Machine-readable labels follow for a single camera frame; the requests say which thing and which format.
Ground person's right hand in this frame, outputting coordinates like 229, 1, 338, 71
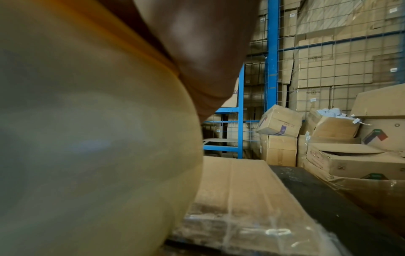
133, 0, 264, 124

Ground large clear packing tape roll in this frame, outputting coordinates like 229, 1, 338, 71
0, 0, 205, 256

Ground small tilted cardboard box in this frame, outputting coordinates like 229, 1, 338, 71
255, 104, 304, 138

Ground upright plain cardboard box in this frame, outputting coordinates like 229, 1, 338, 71
259, 134, 299, 167

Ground stack of stored cardboard boxes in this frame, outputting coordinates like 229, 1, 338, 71
218, 0, 405, 121

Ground white paper items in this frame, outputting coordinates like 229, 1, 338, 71
316, 107, 371, 126

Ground open cardboard box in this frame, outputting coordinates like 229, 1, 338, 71
308, 110, 362, 140

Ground flat taped cardboard box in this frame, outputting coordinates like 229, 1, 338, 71
167, 155, 352, 256

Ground cardboard box with loose flap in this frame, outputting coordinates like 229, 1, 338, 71
305, 142, 405, 181

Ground large cardboard box colour label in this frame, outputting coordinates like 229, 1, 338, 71
350, 83, 405, 152

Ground plastic wrapped cardboard box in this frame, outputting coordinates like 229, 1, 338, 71
302, 159, 405, 228

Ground blue wire mesh rack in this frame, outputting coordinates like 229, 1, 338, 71
247, 0, 405, 121

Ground blue metal shelf frame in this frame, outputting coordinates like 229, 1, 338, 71
202, 62, 247, 160

